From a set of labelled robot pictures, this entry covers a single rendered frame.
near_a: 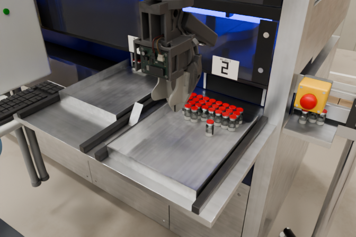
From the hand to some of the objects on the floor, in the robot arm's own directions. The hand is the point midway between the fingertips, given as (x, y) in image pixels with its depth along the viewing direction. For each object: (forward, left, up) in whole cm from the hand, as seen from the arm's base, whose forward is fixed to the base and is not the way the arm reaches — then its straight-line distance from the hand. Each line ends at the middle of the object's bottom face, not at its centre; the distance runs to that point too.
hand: (178, 103), depth 56 cm
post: (+38, -11, -110) cm, 117 cm away
